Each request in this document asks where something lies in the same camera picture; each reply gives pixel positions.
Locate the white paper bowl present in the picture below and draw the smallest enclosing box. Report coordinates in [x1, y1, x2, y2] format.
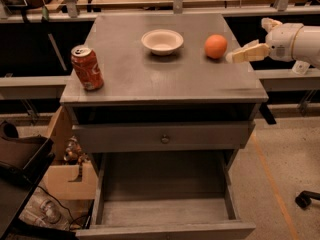
[141, 29, 184, 56]

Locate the grey wooden cabinet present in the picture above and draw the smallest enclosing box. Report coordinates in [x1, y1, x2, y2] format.
[59, 13, 270, 240]

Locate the grey open bottom drawer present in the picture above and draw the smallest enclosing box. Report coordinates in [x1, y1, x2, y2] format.
[76, 151, 255, 240]

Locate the cardboard box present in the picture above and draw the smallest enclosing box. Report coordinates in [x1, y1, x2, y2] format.
[44, 106, 97, 200]

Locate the black bin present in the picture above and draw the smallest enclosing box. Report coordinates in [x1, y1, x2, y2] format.
[0, 121, 54, 240]

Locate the red coke can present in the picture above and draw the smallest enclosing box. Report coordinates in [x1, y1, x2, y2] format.
[71, 45, 104, 91]

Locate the orange fruit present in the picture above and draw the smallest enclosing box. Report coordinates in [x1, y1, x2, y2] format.
[204, 34, 228, 59]

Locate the black chair caster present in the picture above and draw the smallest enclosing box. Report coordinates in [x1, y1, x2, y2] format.
[295, 191, 320, 209]

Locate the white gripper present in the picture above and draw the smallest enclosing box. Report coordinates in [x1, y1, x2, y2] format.
[226, 18, 303, 63]

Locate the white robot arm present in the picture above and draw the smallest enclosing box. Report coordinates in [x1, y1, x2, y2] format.
[226, 18, 320, 72]

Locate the grey middle drawer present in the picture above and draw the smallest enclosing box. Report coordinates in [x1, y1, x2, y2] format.
[73, 121, 255, 153]

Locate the clear plastic bottle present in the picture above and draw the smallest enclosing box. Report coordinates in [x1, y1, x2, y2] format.
[292, 61, 310, 75]

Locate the black cable on floor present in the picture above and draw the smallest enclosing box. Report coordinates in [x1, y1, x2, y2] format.
[34, 183, 91, 232]

